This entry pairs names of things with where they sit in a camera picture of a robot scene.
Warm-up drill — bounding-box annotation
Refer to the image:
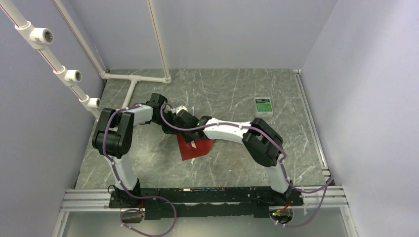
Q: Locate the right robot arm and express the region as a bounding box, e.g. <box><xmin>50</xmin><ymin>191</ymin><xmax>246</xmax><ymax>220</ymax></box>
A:
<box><xmin>168</xmin><ymin>109</ymin><xmax>302</xmax><ymax>206</ymax></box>

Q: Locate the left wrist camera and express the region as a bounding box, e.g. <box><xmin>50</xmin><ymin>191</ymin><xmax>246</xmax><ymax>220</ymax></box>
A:
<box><xmin>175</xmin><ymin>105</ymin><xmax>188</xmax><ymax>114</ymax></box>

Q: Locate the white pvc pipe frame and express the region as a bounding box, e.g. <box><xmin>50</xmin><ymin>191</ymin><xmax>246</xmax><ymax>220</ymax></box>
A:
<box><xmin>0</xmin><ymin>0</ymin><xmax>172</xmax><ymax>123</ymax></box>

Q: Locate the green labelled plastic box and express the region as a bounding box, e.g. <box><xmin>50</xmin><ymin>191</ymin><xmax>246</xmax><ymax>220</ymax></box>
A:
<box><xmin>254</xmin><ymin>97</ymin><xmax>274</xmax><ymax>118</ymax></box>

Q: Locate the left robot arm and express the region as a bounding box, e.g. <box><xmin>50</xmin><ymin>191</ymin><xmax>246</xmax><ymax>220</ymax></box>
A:
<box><xmin>92</xmin><ymin>93</ymin><xmax>168</xmax><ymax>208</ymax></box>

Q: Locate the red envelope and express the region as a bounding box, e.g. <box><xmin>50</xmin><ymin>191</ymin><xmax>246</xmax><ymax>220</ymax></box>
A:
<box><xmin>176</xmin><ymin>134</ymin><xmax>214</xmax><ymax>161</ymax></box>

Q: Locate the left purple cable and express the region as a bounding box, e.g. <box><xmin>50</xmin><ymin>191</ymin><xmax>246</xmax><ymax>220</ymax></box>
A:
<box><xmin>102</xmin><ymin>104</ymin><xmax>179</xmax><ymax>237</ymax></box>

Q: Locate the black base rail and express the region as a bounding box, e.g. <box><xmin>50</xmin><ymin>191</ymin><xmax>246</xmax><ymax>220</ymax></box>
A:
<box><xmin>109</xmin><ymin>186</ymin><xmax>303</xmax><ymax>220</ymax></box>

